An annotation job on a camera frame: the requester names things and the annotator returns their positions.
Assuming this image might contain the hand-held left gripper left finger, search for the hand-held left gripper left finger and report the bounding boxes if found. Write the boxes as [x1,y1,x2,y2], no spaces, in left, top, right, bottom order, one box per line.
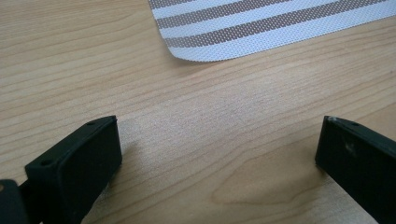
[24,115,123,224]

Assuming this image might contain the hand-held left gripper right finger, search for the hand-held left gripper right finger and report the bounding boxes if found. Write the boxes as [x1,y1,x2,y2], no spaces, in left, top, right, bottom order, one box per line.
[315,115,396,224]

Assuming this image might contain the grey white striped placemat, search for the grey white striped placemat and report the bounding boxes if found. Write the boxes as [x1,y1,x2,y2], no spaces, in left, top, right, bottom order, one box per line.
[148,0,396,63]

